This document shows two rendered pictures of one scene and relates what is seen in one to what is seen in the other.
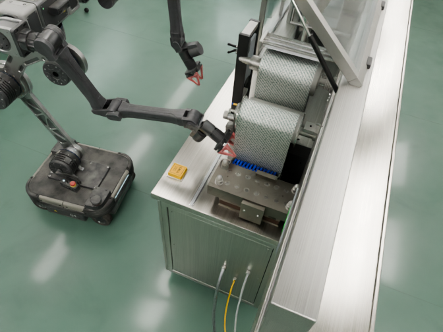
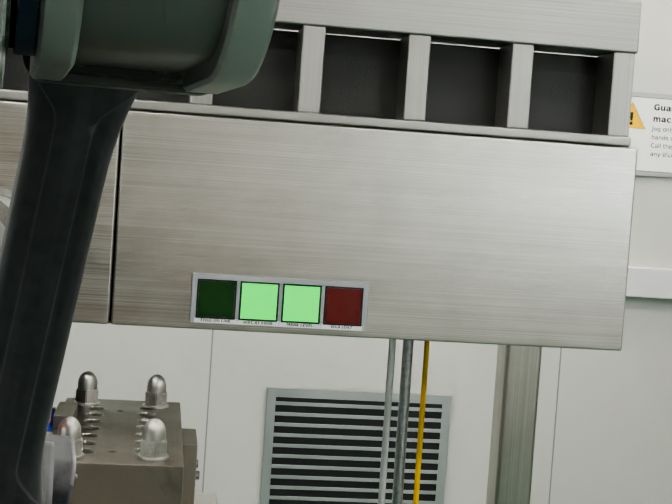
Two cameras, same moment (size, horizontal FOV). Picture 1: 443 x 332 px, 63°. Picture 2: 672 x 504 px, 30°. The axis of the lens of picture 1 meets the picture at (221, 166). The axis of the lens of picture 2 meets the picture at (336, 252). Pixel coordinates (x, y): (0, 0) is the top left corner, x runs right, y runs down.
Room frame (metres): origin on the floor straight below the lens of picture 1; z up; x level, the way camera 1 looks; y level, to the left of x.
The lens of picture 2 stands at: (1.41, 1.37, 1.35)
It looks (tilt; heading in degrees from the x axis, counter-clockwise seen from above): 3 degrees down; 244
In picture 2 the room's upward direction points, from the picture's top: 4 degrees clockwise
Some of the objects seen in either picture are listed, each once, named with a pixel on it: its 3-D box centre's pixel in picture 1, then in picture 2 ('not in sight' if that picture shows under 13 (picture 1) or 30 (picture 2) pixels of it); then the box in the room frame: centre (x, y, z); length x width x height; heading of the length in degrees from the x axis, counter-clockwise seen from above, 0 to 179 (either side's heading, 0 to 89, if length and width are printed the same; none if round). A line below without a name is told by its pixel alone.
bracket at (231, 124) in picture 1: (231, 137); not in sight; (1.22, -0.04, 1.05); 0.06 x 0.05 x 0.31; 72
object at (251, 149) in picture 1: (258, 152); not in sight; (1.08, -0.16, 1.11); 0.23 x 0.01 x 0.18; 72
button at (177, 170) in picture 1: (177, 170); not in sight; (1.10, 0.21, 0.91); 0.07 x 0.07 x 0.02; 72
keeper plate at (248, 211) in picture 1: (251, 213); (188, 478); (0.86, -0.15, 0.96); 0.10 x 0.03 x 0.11; 72
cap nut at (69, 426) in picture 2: (225, 163); (69, 436); (1.06, -0.02, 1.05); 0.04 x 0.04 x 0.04
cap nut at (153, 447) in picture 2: (219, 178); (154, 437); (0.96, 0.00, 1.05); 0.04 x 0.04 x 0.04
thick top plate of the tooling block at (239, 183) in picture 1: (256, 191); (117, 450); (0.96, -0.16, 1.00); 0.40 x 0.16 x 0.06; 72
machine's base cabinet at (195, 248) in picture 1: (279, 122); not in sight; (2.06, -0.40, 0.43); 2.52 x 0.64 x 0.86; 162
